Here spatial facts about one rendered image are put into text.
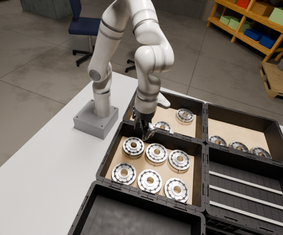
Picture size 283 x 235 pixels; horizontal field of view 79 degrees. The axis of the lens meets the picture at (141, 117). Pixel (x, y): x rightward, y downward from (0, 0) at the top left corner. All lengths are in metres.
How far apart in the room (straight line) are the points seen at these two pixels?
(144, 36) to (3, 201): 0.87
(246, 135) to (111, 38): 0.88
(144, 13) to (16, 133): 1.90
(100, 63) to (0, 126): 1.71
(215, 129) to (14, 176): 1.05
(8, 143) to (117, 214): 1.60
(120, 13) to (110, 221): 0.73
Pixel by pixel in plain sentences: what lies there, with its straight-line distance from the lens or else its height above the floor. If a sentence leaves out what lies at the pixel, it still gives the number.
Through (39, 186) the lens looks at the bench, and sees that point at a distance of 0.97.
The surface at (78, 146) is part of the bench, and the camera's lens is 1.03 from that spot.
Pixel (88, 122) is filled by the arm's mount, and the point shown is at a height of 0.80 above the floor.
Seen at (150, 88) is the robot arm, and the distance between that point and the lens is 0.50.
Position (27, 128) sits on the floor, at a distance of 2.19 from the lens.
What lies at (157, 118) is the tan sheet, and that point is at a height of 0.83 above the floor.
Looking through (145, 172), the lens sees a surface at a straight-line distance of 0.76.
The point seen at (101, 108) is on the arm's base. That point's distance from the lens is 0.96.
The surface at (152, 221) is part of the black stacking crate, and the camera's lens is 0.74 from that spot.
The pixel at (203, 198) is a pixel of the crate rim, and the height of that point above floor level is 0.93.
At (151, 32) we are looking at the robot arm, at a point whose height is 1.37.
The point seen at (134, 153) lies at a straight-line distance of 0.80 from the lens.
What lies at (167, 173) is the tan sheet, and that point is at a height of 0.83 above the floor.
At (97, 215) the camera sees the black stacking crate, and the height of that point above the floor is 0.83.
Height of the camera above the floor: 1.54
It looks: 46 degrees down
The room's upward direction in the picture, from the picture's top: 10 degrees clockwise
